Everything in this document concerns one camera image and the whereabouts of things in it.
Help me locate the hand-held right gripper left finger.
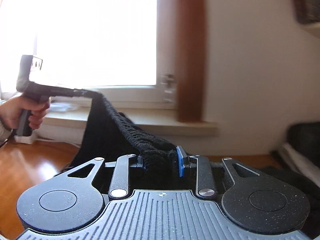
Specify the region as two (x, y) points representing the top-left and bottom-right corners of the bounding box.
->
(54, 154), (147, 202)

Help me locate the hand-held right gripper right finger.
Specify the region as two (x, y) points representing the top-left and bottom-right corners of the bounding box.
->
(175, 145), (262, 200)

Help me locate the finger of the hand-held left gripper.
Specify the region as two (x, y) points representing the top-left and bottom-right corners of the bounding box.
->
(74, 88), (104, 99)

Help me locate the black knit sweater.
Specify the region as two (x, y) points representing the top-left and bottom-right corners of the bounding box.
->
(54, 96), (180, 178)

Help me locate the person's left forearm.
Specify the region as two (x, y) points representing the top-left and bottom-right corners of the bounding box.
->
(0, 120), (12, 145)

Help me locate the person's left hand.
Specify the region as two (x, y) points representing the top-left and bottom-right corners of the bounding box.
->
(0, 94), (50, 130)

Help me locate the window sill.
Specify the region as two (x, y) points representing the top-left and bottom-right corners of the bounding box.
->
(0, 100), (218, 143)

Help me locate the window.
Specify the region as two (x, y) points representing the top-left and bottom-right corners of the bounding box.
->
(0, 0), (180, 110)

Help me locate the wooden window trim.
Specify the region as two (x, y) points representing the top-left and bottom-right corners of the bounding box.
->
(174, 0), (208, 122)

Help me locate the grey white garment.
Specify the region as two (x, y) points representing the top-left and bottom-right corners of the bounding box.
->
(279, 142), (320, 170)

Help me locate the row of books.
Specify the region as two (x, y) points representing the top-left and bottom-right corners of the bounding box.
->
(287, 0), (320, 25)

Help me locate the white wall shelf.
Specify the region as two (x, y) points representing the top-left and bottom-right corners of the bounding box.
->
(301, 21), (320, 40)

